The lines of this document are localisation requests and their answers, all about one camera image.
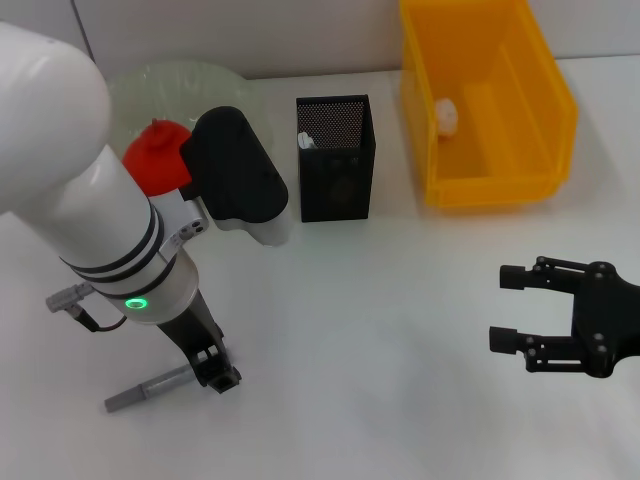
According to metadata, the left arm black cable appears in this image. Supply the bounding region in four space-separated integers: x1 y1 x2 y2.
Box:
45 282 129 332

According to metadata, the yellow plastic bin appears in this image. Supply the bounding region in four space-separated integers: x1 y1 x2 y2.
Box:
398 0 580 210

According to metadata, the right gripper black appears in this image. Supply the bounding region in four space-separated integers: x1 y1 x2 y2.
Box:
488 255 640 379

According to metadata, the white paper ball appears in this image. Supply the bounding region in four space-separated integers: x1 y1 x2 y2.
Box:
433 98 460 136

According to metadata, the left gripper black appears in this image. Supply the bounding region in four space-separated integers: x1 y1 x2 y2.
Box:
157 288 244 395

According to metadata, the clear glass fruit plate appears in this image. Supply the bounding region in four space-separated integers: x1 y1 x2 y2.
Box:
107 60 275 154

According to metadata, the black mesh pen holder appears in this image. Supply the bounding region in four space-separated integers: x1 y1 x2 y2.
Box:
295 93 377 224

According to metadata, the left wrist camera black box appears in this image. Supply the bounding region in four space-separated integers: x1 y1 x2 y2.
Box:
179 105 290 247

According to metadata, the grey marker pen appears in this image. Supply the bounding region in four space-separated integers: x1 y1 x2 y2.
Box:
103 363 197 414

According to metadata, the red-orange toy fruit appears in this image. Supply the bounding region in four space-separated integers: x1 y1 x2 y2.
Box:
122 118 195 197

